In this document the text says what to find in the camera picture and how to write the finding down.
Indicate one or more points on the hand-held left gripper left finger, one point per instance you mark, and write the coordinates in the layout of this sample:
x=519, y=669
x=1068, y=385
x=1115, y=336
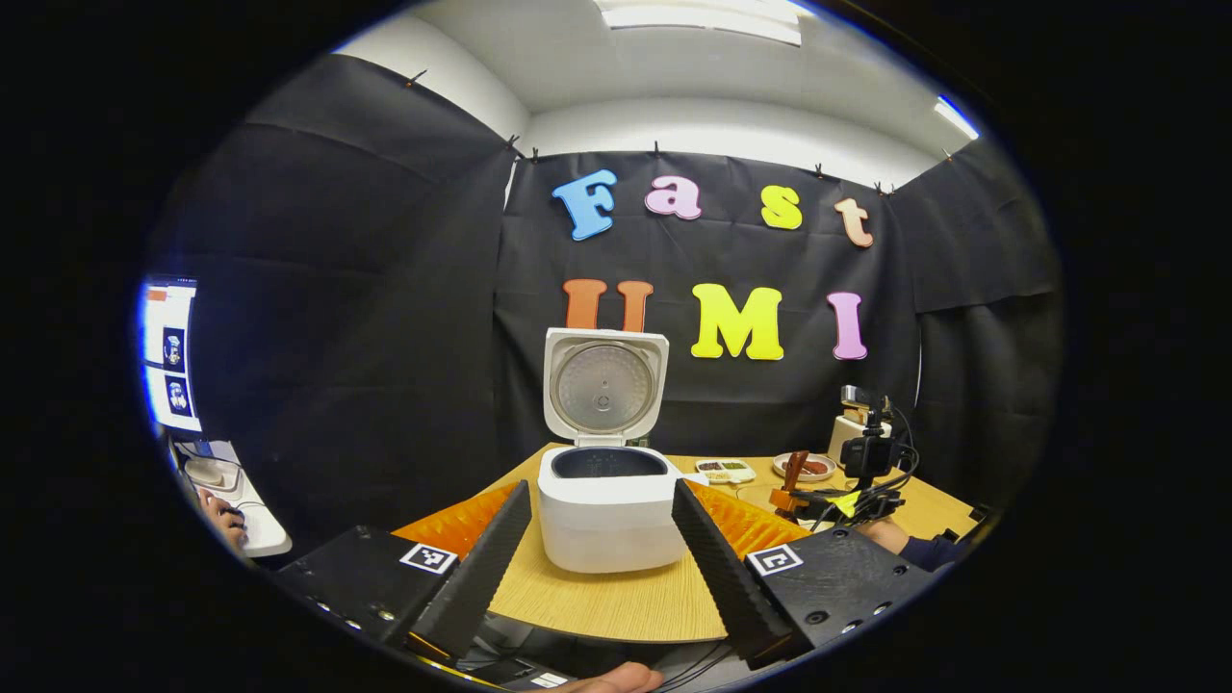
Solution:
x=481, y=577

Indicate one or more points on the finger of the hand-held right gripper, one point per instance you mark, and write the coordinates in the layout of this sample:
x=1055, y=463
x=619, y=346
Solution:
x=789, y=502

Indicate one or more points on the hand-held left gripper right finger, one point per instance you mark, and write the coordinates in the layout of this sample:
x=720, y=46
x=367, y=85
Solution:
x=717, y=577

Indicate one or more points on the white rice cooker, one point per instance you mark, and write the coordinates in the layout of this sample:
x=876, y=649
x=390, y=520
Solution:
x=606, y=529

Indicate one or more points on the round plate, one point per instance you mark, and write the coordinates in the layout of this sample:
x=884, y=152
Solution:
x=782, y=472

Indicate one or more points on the cream toaster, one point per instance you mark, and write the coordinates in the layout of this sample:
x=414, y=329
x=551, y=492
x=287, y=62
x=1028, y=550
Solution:
x=844, y=431

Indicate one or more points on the brown sausage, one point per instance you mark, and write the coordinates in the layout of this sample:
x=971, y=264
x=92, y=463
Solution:
x=816, y=468

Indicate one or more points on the divided dish of beans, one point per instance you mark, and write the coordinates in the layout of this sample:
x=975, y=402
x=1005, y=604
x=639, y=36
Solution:
x=727, y=470

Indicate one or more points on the black backdrop cloth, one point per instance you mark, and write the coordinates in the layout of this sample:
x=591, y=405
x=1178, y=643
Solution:
x=366, y=289

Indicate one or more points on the small ceiling light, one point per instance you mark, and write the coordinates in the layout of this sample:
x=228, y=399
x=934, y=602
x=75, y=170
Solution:
x=955, y=117

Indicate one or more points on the computer monitor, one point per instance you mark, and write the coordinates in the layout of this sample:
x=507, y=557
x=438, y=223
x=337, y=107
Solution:
x=171, y=356

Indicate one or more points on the long ceiling light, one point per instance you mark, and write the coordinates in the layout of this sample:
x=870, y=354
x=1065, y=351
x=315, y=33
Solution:
x=698, y=19

